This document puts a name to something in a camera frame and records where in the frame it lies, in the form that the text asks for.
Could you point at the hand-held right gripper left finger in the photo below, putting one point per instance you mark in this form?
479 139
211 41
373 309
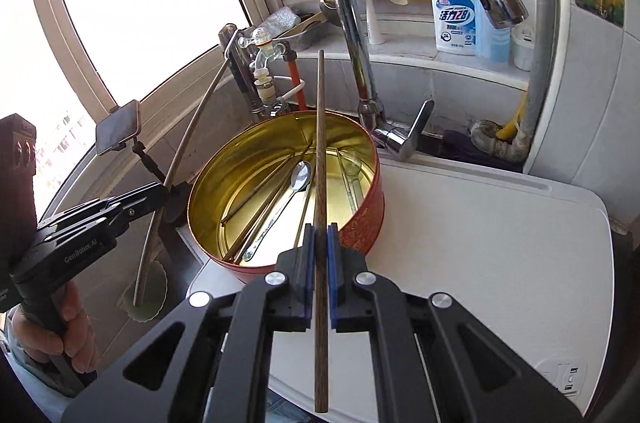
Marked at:
310 248

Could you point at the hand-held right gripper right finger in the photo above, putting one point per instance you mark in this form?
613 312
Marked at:
331 253

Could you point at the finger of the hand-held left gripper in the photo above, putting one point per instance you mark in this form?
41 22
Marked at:
145 195
135 218

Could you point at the round golden tin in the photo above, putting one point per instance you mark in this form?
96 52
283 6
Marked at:
360 223

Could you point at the brown wooden chopstick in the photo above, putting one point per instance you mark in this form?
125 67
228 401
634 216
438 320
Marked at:
192 128
260 223
320 153

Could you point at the person's left forearm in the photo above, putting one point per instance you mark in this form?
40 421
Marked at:
25 378

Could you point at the metal pipe elbow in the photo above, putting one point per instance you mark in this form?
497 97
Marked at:
485 133

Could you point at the person's left hand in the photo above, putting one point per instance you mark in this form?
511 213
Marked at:
75 318

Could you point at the black phone tripod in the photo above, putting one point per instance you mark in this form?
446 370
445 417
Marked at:
177 203

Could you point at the metal spoon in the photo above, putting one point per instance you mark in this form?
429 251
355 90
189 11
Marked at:
301 178

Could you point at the smartphone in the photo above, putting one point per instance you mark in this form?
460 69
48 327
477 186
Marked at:
117 128

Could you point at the pale green scalloped strainer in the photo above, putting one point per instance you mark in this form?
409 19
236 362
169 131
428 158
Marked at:
152 298

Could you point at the white cutting board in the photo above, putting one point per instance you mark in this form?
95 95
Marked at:
475 228

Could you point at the chrome filter tap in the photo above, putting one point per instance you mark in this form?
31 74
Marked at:
240 68

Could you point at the clear plastic tap fitting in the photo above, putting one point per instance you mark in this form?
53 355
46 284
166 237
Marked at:
262 78

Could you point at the dark cloth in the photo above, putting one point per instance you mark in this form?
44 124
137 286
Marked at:
460 145

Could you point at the orange pipe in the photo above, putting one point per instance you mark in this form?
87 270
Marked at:
295 78

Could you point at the steel tray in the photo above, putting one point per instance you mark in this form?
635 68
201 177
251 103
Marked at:
305 35

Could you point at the grey scouring cloth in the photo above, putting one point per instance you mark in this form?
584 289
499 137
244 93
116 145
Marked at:
280 20

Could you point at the chrome kitchen faucet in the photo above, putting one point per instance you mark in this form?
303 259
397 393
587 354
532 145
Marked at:
352 28

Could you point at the white dish soap bottle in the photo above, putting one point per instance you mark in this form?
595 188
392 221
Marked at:
455 28

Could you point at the blue translucent bottle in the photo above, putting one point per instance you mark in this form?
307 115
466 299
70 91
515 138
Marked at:
492 43

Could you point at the small white container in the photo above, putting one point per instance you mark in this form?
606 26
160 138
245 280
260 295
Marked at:
524 50

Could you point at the window frame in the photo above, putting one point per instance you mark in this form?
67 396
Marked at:
55 18

